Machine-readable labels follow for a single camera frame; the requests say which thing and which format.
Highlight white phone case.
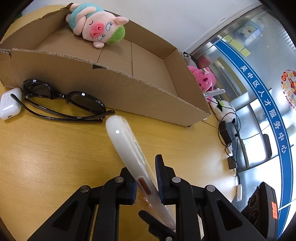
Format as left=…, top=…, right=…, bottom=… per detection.
left=106, top=115, right=176, bottom=230

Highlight black sunglasses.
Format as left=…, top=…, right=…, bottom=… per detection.
left=10, top=79, right=115, bottom=123

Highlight white earbuds case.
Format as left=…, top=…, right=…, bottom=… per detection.
left=1, top=88, right=22, bottom=121

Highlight black power adapter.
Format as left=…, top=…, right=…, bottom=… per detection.
left=218, top=120, right=233, bottom=146

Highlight white plush toy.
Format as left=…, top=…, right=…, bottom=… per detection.
left=208, top=97, right=236, bottom=123

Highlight white phone stand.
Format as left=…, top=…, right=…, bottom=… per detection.
left=203, top=88, right=226, bottom=98

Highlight pink strawberry plush toy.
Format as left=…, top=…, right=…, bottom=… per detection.
left=188, top=66, right=216, bottom=92

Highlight brown cardboard box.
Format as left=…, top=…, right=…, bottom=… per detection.
left=1, top=8, right=210, bottom=127

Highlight pink pig plush toy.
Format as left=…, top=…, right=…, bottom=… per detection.
left=65, top=3, right=129, bottom=49

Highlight black cable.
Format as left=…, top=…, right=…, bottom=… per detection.
left=212, top=99, right=271, bottom=176

